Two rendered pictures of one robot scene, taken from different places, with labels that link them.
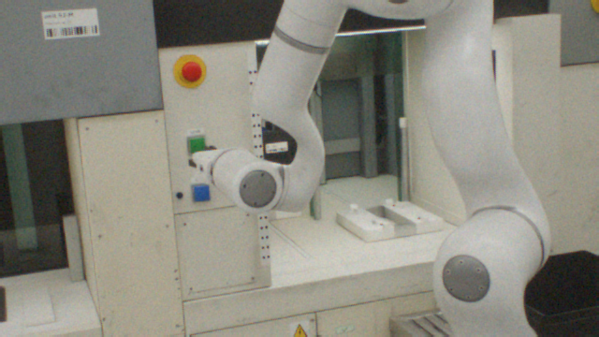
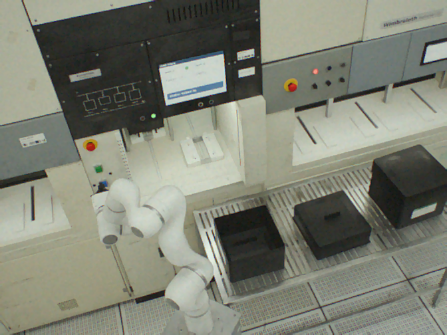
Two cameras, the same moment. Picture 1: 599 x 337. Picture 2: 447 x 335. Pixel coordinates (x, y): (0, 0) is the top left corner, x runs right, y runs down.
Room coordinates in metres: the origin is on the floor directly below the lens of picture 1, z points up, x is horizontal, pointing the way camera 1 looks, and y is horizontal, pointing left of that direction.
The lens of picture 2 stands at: (0.11, -0.55, 2.79)
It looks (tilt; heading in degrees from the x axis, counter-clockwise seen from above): 44 degrees down; 5
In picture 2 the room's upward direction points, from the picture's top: 6 degrees counter-clockwise
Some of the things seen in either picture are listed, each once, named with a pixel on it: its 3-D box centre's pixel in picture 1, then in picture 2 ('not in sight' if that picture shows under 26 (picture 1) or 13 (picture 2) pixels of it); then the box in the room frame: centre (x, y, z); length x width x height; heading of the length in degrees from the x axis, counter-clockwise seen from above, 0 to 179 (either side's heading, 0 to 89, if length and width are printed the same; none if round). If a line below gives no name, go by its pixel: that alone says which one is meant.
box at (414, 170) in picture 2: not in sight; (408, 186); (1.86, -1.34, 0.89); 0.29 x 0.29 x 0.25; 21
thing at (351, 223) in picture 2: not in sight; (331, 221); (1.70, -0.94, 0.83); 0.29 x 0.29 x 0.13; 20
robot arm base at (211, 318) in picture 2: not in sight; (197, 316); (1.18, -0.29, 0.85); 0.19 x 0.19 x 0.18
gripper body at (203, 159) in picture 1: (225, 165); (104, 203); (1.54, 0.10, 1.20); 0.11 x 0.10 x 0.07; 17
